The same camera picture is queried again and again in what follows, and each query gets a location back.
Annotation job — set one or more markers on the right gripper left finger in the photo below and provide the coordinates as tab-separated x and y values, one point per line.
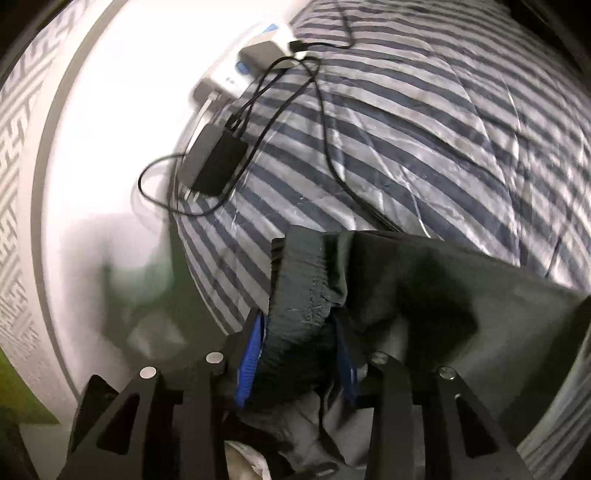
165	425

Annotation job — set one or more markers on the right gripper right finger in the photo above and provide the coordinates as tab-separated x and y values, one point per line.
426	425

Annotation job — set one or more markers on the dark grey trousers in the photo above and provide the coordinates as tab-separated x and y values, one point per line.
521	343

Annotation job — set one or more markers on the black power adapter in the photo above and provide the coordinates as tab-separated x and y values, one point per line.
211	161

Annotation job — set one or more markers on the striped blue grey bedspread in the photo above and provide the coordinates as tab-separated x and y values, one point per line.
448	120

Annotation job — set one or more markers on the white power strip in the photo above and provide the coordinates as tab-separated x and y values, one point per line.
225	77

